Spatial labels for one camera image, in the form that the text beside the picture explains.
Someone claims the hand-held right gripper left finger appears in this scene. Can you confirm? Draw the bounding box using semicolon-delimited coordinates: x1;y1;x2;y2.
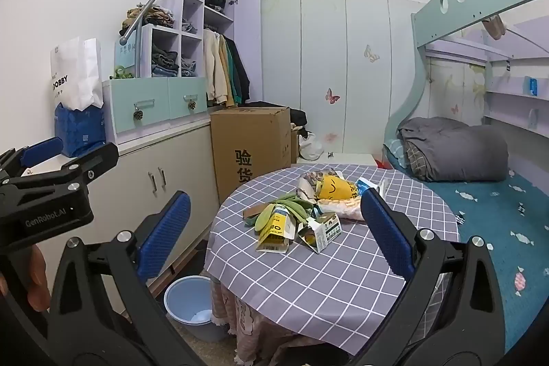
48;191;201;366

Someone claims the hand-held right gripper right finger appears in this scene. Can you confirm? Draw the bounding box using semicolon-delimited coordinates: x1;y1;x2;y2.
360;188;507;366

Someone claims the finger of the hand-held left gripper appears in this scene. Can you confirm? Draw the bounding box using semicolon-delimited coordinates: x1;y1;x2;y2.
9;142;119;191
0;137;65;182

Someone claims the blue white carton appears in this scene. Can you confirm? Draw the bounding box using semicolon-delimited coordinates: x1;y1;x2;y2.
355;177;391;199

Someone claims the blue plastic bucket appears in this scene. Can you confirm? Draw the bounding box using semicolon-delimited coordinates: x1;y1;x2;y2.
164;275;228;343

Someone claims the yellow paper bag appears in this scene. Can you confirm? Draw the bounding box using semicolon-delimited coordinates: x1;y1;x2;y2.
316;174;359;201

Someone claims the yellow blue carton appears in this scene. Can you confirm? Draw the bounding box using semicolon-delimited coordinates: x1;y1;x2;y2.
256;206;299;253

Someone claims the person's left hand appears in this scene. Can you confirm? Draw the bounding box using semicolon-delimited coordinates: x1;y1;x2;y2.
0;245;52;312

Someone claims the blue shopping bag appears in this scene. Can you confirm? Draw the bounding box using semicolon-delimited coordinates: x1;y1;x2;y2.
54;102;107;158

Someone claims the white floor cabinet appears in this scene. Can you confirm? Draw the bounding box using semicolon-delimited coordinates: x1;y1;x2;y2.
26;119;221;307

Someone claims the white green milk carton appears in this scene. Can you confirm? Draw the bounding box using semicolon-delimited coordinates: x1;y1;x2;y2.
298;213;342;254

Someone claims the grey checked tablecloth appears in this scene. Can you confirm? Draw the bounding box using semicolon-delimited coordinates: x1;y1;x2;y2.
203;164;463;356

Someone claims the blue plaid pillow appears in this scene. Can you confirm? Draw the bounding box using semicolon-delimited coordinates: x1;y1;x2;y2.
383;138;410;169

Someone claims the white paper bag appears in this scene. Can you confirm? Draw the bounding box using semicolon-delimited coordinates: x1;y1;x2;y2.
49;36;105;111

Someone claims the teal drawer unit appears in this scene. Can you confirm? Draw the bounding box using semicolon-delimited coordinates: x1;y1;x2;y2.
102;75;209;146

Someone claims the beige torn paper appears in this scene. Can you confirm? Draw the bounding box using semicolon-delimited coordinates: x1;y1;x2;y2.
297;177;318;201

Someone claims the printed magazine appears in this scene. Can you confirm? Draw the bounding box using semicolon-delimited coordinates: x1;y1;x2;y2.
299;166;344;195

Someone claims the brown cardboard strip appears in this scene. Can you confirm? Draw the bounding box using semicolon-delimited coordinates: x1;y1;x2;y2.
242;202;275;223

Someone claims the teal printed bed sheet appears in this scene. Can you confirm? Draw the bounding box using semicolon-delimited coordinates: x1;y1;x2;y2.
377;139;549;354

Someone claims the green banana peel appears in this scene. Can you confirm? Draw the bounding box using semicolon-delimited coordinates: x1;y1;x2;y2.
254;194;320;232

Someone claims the grey folded duvet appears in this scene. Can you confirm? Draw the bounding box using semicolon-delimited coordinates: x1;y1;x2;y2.
397;116;510;183

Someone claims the pink printed table skirt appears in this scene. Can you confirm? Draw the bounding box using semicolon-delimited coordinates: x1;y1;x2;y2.
210;280;344;366

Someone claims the white plastic bag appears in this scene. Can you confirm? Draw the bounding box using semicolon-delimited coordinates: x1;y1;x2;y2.
299;133;324;161

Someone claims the pale blue printed card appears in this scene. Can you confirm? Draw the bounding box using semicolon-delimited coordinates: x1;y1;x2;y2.
114;29;142;77

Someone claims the grey metal handrail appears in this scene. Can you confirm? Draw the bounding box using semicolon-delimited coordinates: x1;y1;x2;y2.
119;0;240;77

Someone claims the large cardboard box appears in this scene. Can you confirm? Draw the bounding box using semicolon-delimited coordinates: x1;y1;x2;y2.
210;106;292;206

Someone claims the dark folded clothes pile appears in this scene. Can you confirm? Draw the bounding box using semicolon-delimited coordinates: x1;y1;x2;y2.
151;42;180;77

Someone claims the dark cloth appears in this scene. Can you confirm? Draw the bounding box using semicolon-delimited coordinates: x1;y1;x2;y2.
289;109;308;137

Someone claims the cream hanging jacket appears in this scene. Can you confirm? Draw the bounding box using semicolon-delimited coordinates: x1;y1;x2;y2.
202;29;230;105

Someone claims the olive folded clothes pile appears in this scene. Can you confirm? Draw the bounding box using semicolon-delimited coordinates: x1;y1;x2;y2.
120;3;176;33

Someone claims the mustard hanging garment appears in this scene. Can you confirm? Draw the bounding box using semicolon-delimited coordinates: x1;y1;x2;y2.
219;36;234;107

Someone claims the green hanging garment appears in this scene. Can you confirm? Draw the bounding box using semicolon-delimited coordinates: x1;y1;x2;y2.
225;38;241;103

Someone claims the black hanging jacket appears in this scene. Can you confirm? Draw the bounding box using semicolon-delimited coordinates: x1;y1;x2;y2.
225;36;252;103

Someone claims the white wardrobe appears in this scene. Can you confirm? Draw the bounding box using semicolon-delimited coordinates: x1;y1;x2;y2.
259;0;423;161

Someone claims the lilac wall shelf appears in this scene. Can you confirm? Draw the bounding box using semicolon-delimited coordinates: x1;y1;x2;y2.
484;85;549;109

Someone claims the teal bunk bed frame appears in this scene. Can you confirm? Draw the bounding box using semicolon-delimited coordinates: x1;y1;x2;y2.
383;0;549;161

